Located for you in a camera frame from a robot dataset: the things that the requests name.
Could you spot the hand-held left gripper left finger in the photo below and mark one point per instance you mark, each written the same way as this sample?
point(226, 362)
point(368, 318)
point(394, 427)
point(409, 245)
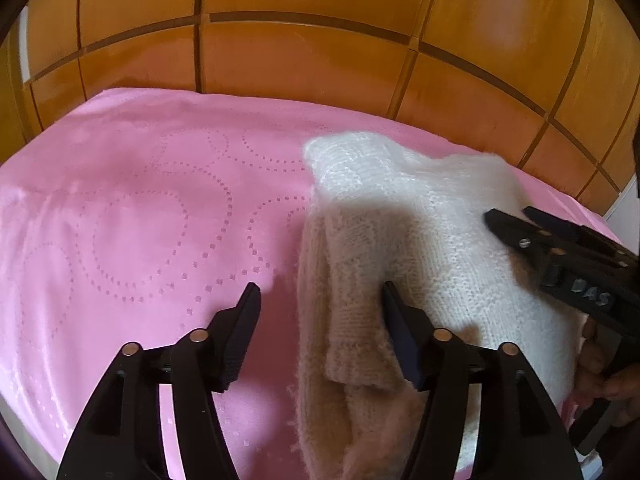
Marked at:
point(240, 340)

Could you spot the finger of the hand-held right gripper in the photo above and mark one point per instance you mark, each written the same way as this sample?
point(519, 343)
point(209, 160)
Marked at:
point(515, 237)
point(555, 225)

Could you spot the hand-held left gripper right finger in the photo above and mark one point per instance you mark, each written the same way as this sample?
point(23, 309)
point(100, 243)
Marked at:
point(400, 330)

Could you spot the white knitted sweater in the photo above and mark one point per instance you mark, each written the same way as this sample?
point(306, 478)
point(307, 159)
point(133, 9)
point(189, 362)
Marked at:
point(425, 240)

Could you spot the person's right hand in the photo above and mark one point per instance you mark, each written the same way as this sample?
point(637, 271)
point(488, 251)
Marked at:
point(627, 385)

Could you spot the pink blanket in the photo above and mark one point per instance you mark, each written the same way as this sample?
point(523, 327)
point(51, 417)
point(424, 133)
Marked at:
point(150, 210)

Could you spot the orange wooden panelled headboard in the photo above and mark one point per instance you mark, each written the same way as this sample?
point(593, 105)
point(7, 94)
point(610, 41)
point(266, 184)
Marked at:
point(310, 25)

